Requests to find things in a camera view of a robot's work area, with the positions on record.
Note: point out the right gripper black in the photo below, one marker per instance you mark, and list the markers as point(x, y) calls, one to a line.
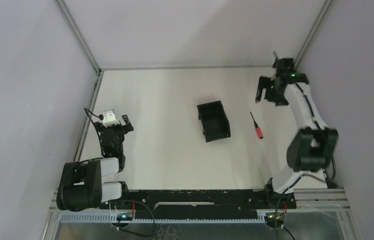
point(265, 82)

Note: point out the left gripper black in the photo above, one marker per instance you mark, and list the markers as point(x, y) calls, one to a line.
point(114, 129)

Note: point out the red handled screwdriver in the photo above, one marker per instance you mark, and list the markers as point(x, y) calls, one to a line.
point(257, 128)

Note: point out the black plastic bin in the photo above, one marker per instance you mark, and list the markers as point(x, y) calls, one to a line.
point(214, 121)

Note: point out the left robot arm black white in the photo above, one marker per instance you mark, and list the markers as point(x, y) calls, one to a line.
point(82, 185)

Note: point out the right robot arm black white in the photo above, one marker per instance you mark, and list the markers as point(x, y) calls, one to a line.
point(283, 183)

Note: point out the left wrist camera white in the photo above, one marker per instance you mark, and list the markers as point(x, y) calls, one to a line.
point(109, 118)

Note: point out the left aluminium frame rail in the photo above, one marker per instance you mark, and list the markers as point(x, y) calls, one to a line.
point(86, 122)

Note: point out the aluminium frame rail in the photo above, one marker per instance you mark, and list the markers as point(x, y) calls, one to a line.
point(313, 145)
point(86, 122)

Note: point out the left circuit board with wires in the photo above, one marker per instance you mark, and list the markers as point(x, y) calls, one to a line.
point(125, 217)

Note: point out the circuit board with wires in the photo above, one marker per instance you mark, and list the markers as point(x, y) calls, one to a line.
point(125, 217)
point(276, 221)

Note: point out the grey slotted cable duct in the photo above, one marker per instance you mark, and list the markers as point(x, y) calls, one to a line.
point(102, 217)

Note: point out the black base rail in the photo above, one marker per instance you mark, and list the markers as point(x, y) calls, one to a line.
point(201, 204)

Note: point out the right aluminium frame rail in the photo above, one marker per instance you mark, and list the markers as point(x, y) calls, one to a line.
point(313, 145)

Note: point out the right circuit board with wires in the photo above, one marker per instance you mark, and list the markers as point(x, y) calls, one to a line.
point(276, 221)

